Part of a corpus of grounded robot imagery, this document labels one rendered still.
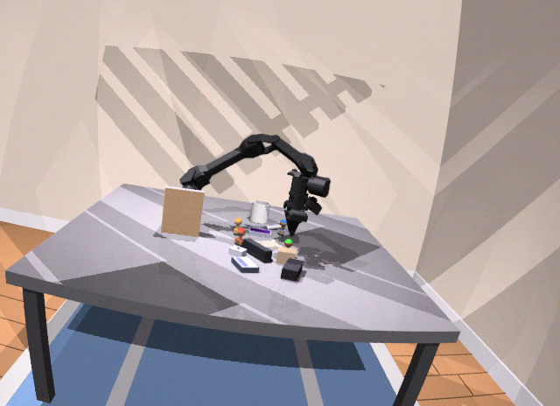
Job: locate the white mug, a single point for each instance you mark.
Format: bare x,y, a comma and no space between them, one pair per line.
259,212

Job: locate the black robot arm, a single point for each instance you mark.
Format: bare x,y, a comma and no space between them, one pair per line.
198,176

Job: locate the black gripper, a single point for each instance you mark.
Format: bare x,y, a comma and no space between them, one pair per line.
294,216

